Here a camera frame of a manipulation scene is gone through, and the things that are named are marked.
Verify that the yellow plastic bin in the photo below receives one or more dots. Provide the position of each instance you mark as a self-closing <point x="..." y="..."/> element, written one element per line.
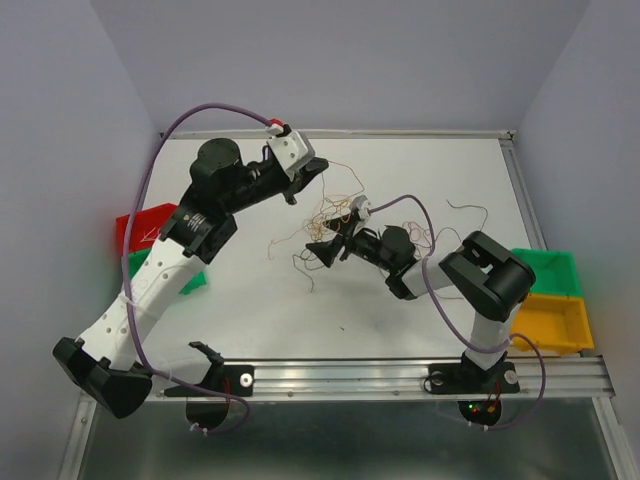
<point x="556" y="324"/>

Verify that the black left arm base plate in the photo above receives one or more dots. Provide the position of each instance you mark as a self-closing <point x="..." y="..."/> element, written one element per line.
<point x="210" y="371"/>

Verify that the green plastic bin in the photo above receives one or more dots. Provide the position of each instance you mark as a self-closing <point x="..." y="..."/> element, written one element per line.
<point x="136" y="260"/>
<point x="556" y="272"/>

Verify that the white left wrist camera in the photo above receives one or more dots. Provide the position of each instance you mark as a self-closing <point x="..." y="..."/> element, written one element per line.
<point x="293" y="151"/>

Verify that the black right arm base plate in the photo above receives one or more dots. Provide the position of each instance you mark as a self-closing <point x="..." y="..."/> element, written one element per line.
<point x="464" y="377"/>

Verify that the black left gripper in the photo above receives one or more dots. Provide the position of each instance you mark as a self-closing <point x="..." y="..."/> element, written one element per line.
<point x="294" y="185"/>

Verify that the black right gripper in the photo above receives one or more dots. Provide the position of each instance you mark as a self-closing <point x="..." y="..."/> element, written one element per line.
<point x="327" y="250"/>

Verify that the green plastic bin left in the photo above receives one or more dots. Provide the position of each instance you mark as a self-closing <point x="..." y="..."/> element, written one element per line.
<point x="136" y="260"/>

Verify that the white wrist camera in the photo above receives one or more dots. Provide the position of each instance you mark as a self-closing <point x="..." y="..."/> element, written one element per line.
<point x="293" y="151"/>
<point x="360" y="208"/>

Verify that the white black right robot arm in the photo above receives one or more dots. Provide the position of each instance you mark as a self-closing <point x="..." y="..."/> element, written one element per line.
<point x="492" y="279"/>

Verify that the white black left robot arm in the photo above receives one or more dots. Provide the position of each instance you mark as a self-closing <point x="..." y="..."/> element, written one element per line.
<point x="105" y="360"/>

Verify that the green plastic bin right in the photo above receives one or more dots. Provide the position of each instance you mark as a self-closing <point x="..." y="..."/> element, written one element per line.
<point x="556" y="272"/>

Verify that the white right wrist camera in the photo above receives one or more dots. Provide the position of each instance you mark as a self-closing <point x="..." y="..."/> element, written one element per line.
<point x="360" y="208"/>

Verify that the red plastic bin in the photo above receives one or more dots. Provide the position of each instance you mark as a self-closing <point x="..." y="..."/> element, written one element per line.
<point x="146" y="227"/>

